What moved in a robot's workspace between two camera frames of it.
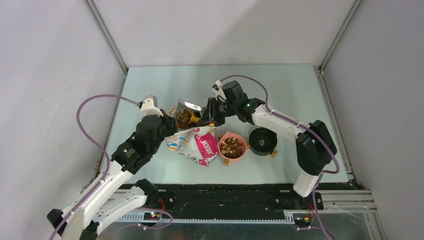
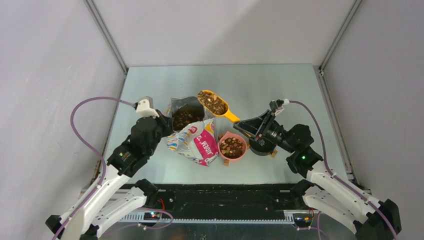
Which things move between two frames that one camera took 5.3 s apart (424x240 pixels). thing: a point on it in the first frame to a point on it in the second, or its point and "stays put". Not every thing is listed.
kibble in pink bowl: x=231 y=148 stays put
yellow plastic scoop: x=195 y=118 to x=228 y=114
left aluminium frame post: x=105 y=33 stays put
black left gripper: x=169 y=122 stays put
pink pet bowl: x=232 y=147 stays put
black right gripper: x=209 y=115 to x=251 y=127
